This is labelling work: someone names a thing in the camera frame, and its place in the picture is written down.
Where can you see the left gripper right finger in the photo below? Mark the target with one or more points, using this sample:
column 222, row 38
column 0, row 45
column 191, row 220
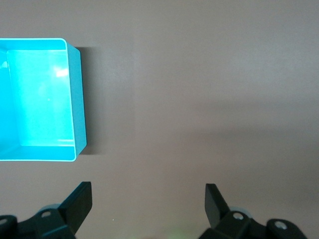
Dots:
column 216, row 209

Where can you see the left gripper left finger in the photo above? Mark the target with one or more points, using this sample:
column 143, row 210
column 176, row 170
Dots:
column 74, row 206

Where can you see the brown table mat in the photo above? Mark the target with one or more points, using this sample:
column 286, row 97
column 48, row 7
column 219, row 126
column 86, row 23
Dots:
column 199, row 99

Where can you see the teal plastic storage bin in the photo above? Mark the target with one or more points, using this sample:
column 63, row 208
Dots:
column 37, row 99

